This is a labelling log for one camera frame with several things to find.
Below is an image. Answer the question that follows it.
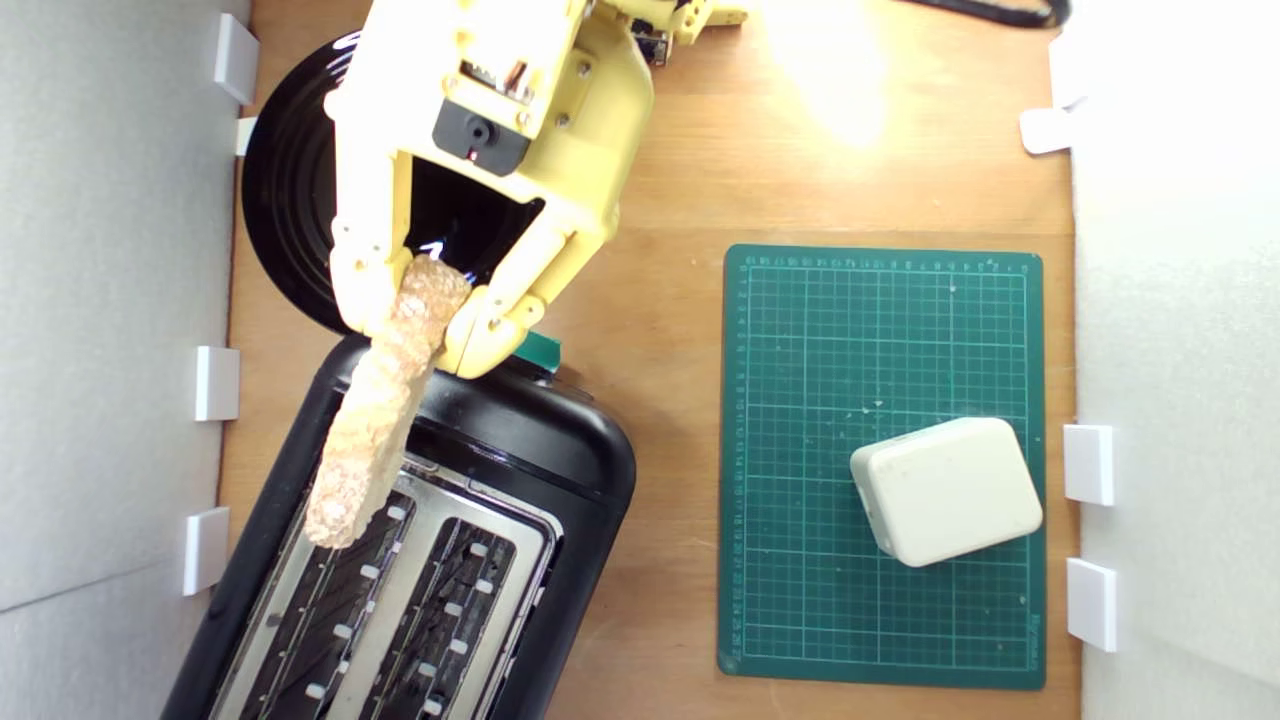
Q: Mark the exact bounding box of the brown bread slice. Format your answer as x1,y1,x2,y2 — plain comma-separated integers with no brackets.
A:
303,255,474,551

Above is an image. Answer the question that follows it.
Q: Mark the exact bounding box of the green cutting mat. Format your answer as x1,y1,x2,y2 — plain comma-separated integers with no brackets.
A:
717,244,1047,691

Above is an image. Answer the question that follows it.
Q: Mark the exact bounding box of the green toaster lever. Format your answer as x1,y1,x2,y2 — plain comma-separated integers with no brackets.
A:
515,330,563,376

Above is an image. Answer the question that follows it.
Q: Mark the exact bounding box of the white block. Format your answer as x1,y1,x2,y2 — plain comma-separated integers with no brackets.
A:
849,416,1045,569

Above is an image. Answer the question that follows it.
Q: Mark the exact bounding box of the black cable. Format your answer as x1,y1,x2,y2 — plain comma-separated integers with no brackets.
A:
900,0,1072,29

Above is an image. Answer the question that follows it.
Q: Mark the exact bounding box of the black two-slot toaster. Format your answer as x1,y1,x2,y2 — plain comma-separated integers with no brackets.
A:
160,322,638,720

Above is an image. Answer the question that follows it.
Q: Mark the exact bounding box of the black round plate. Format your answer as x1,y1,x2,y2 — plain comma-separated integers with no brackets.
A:
241,30,547,337

